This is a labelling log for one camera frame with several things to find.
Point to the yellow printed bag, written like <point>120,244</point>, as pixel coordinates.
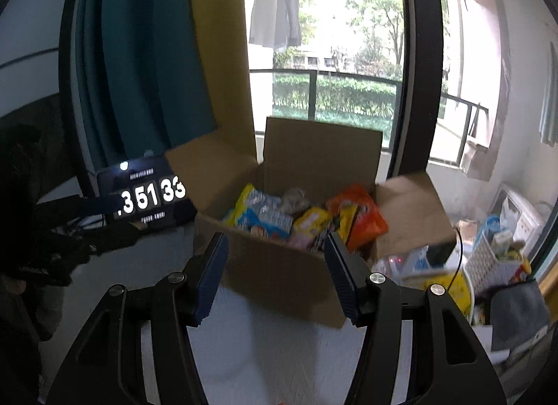
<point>453,291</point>

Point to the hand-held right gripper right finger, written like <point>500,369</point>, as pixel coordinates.
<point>342,287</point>

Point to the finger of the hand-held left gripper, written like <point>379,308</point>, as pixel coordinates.
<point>83,206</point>
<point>113,237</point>

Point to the brown cardboard box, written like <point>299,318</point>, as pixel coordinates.
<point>270,283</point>

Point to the white plastic basket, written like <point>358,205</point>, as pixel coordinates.
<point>488,265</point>

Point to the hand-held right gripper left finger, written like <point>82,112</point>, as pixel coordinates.
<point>213,278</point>

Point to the hanging pale blue towel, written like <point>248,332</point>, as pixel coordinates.
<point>550,100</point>

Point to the blue cartoon snack packet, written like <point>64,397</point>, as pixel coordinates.
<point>266,226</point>

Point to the mustard yellow curtain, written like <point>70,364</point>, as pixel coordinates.
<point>218,61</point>

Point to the black charger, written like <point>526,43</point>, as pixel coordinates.
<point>440,252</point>

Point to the hanging white garment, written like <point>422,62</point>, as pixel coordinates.
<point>274,8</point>

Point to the black tablet clock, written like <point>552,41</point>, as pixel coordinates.
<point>148,196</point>

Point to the grey snack packet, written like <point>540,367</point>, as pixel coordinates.
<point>296,200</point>

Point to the white power strip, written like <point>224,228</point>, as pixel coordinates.
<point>401,265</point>

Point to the yellow orange snack packet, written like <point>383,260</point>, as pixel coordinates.
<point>311,220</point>

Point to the person's left forearm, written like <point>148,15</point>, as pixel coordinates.
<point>22,326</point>

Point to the dark striped snack packet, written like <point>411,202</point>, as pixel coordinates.
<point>321,241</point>

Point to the black window frame post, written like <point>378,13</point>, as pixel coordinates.
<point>65,82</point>
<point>418,61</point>

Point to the white appliance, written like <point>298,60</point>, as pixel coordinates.
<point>523,209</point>

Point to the teal curtain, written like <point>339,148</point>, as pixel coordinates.
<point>130,61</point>

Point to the hanging brown paper bag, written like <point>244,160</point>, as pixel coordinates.
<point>477,156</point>

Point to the black balcony railing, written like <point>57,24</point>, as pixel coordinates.
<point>331,74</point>

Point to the pink snack packet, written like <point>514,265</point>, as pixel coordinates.
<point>301,240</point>

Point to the grey cloth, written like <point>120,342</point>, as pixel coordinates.
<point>518,313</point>

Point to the yellow blue snack packet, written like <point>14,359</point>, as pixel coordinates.
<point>246,202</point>

